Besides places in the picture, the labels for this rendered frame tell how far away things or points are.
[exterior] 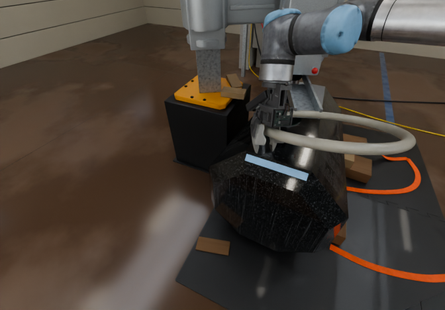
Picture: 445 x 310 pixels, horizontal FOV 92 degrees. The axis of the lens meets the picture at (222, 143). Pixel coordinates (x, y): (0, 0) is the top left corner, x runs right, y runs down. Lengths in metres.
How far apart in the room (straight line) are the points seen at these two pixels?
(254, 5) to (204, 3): 0.36
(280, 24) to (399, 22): 0.24
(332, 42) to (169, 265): 1.67
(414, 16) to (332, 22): 0.17
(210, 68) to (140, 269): 1.60
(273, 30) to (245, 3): 1.18
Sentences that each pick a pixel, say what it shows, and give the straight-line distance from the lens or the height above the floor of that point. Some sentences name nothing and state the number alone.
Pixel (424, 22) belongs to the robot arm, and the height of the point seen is 1.57.
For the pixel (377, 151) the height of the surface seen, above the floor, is 1.32.
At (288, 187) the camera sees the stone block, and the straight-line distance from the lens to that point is 1.15.
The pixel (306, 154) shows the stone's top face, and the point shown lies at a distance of 1.23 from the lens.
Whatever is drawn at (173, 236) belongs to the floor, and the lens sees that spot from 1.90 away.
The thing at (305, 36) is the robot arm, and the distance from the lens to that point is 0.55.
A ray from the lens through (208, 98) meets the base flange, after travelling 1.83.
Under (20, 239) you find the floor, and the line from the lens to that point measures 2.46.
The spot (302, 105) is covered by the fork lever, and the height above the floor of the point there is 1.12.
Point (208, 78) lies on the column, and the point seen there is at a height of 0.91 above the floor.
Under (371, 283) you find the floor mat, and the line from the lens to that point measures 1.97.
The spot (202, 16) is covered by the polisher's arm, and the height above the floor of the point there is 1.38.
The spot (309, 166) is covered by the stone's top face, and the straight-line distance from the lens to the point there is 1.17.
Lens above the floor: 1.67
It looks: 41 degrees down
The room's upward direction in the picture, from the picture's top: 1 degrees counter-clockwise
